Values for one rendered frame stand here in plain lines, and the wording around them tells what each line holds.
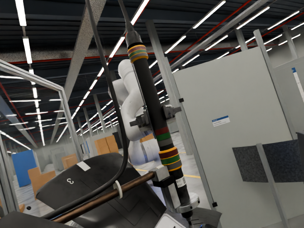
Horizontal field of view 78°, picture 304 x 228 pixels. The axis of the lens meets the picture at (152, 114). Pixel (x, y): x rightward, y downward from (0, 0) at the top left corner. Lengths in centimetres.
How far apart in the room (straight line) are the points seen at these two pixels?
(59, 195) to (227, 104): 216
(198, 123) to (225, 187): 79
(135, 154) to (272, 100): 197
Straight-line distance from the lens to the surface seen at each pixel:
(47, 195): 45
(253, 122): 251
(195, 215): 64
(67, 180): 46
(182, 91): 229
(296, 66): 661
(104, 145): 855
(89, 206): 35
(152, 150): 106
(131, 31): 47
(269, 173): 231
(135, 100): 73
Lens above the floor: 146
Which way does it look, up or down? 3 degrees up
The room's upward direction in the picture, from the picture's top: 17 degrees counter-clockwise
